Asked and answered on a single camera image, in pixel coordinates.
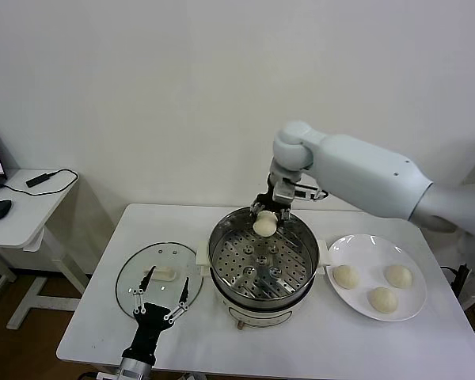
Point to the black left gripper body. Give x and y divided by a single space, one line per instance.
150 320

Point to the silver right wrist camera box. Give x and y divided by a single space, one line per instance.
283 192

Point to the white round plate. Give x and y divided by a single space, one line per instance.
380 245

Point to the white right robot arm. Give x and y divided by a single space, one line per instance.
360 170

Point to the steel steamer pot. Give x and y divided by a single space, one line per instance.
261 314

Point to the white steamed baozi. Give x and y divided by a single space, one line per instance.
383 300
265 225
398 276
346 276

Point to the white metal frame stand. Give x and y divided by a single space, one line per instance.
469 301

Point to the stainless steel steamer basket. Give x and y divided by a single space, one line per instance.
301 245

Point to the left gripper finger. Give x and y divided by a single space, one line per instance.
147 279
185 291

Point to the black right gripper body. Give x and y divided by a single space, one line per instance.
267 198

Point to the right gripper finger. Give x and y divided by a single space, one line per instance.
285 214
256 208

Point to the white side desk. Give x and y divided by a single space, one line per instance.
31 213

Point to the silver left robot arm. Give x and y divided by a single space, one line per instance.
136 370

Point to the black rectangular adapter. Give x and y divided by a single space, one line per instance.
37 180

